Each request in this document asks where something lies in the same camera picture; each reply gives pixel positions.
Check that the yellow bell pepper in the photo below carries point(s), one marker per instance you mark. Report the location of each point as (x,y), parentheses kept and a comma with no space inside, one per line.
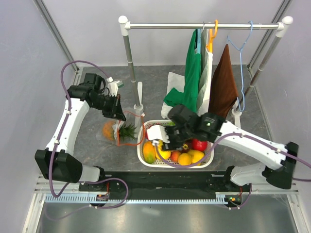
(196,155)

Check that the yellow pear fruit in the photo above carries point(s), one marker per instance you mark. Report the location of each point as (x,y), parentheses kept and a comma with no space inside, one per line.
(165,154)

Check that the red bell pepper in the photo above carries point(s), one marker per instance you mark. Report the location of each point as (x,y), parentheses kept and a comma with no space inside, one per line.
(199,145)

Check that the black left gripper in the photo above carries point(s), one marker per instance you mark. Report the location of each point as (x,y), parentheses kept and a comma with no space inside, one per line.
(115,111)

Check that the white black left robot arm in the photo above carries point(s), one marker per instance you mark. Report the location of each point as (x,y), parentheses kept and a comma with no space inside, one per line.
(56,162)

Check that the orange plastic hanger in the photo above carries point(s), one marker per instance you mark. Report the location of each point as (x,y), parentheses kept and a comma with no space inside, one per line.
(211,36)

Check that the light blue hanger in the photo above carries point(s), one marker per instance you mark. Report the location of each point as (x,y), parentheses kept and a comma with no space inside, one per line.
(198,41)

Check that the brown towel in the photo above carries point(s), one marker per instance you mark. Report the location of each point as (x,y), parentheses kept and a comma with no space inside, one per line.
(223,93)

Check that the green shirt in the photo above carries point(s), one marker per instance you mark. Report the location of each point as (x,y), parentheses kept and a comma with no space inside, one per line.
(189,96)

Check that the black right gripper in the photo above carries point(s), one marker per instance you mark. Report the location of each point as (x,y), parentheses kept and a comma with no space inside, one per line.
(171,145)

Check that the silver white clothes rack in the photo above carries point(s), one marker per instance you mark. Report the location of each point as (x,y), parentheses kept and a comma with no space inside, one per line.
(125,25)

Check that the blue wire hanger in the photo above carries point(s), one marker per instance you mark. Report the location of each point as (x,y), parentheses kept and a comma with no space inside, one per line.
(241,104)

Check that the orange fruit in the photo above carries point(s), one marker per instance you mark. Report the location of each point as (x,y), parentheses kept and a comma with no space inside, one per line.
(185,159)

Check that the peach fruit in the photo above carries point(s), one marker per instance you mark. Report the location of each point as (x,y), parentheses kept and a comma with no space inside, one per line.
(174,156)

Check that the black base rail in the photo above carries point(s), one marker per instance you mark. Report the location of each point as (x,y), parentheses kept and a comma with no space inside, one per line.
(176,184)

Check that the orange toy pineapple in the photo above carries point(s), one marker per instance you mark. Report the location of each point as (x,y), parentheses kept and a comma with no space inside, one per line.
(113,130)

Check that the white plastic fruit basket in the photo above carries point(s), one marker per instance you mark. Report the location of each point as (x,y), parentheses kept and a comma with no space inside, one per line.
(209,154)

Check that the clear zip bag orange zipper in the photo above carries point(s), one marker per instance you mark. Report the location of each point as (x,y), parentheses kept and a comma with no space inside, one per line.
(132,116)

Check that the green yellow mango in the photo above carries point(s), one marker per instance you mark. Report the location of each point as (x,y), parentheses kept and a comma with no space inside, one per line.
(148,152)

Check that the white cable duct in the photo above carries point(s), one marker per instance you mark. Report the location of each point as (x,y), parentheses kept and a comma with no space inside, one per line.
(103,198)

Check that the white grey garment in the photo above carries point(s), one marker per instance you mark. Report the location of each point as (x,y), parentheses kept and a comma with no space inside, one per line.
(177,81)

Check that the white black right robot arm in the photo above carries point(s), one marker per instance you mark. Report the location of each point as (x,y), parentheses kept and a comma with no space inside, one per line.
(276,162)

